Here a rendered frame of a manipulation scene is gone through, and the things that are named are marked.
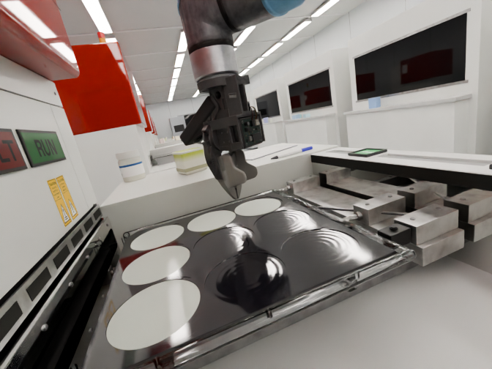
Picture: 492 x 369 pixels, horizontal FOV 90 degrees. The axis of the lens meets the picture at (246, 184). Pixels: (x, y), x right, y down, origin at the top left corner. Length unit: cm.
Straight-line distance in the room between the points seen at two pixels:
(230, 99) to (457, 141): 334
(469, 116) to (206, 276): 356
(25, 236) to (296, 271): 30
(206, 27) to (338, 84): 479
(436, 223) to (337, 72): 485
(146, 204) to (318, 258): 40
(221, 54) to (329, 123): 473
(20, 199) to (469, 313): 53
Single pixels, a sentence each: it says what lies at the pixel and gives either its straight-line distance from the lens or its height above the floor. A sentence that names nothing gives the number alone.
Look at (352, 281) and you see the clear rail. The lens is 30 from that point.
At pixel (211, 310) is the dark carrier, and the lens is 29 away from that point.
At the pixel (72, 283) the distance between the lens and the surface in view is 39.
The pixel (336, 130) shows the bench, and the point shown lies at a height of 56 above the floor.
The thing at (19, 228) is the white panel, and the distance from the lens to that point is 35.
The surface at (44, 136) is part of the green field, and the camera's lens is 47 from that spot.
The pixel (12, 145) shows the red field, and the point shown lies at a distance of 39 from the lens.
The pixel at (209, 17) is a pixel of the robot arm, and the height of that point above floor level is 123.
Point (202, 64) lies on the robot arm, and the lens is 42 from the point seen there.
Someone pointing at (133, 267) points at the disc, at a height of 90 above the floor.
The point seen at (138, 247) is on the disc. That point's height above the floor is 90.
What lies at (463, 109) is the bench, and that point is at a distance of 364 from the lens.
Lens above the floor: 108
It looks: 14 degrees down
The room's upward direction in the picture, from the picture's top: 11 degrees counter-clockwise
